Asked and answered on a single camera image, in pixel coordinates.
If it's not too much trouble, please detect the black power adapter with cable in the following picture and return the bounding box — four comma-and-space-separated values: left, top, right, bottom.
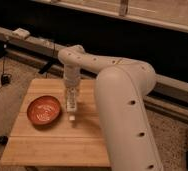
0, 42, 12, 89

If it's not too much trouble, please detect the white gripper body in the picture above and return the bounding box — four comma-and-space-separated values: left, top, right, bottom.
63, 65, 81, 88

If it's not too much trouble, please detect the red ceramic bowl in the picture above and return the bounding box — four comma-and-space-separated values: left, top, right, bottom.
27, 95, 61, 125

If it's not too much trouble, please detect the long wooden beam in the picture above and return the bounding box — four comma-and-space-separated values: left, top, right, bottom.
0, 27, 188, 103

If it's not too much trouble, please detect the small white box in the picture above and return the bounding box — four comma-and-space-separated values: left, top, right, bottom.
13, 28, 30, 38

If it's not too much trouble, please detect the wooden table board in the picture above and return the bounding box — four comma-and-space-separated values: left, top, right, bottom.
1, 79, 110, 167

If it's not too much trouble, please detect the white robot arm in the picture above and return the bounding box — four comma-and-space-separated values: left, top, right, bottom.
58, 45, 164, 171

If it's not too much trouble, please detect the clear plastic bottle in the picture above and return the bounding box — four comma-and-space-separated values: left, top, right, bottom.
66, 88, 77, 121

